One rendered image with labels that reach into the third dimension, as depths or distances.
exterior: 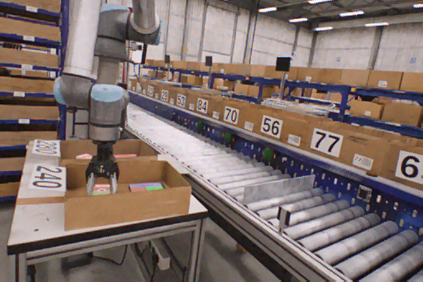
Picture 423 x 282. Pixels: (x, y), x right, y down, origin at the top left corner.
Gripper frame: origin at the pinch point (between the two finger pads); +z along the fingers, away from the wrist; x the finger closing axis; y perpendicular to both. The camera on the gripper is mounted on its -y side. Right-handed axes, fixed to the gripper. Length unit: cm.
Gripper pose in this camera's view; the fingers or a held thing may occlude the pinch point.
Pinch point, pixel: (102, 193)
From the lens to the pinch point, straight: 103.0
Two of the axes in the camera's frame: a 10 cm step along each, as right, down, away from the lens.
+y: 3.1, 2.0, -9.3
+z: -1.2, 9.8, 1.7
